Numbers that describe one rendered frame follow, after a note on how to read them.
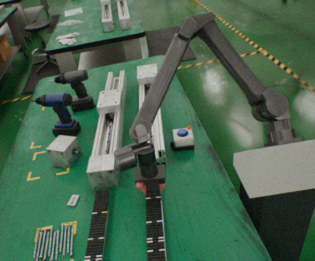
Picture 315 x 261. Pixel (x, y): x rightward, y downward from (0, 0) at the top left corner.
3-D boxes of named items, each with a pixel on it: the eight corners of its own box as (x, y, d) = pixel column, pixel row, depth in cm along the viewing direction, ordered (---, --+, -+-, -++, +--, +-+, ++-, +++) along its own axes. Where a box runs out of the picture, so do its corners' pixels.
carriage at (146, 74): (159, 87, 159) (157, 75, 155) (139, 89, 160) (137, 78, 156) (157, 74, 172) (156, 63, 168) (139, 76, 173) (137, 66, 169)
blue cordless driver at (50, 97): (78, 137, 142) (64, 98, 129) (42, 137, 147) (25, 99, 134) (83, 128, 148) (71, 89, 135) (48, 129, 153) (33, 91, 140)
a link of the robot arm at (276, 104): (209, -1, 97) (199, 16, 107) (177, 21, 94) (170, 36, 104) (294, 107, 95) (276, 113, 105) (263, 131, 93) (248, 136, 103)
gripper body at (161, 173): (135, 171, 102) (131, 155, 98) (164, 168, 101) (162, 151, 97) (134, 185, 97) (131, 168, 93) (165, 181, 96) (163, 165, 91)
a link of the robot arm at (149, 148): (156, 148, 89) (150, 138, 94) (134, 155, 88) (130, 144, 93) (158, 165, 93) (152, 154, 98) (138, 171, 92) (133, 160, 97)
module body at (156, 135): (167, 166, 117) (164, 149, 112) (142, 168, 118) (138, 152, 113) (157, 78, 181) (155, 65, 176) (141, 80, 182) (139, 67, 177)
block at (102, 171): (124, 186, 111) (119, 168, 105) (93, 190, 112) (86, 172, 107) (125, 170, 118) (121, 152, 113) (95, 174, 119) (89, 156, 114)
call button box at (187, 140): (194, 149, 122) (193, 137, 118) (171, 152, 123) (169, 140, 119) (191, 138, 128) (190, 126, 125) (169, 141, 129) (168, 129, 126)
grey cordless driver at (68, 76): (95, 109, 162) (84, 72, 150) (60, 115, 163) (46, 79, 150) (95, 101, 169) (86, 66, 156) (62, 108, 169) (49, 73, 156)
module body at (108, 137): (119, 171, 118) (115, 155, 113) (95, 174, 119) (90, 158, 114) (127, 82, 183) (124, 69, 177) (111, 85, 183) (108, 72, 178)
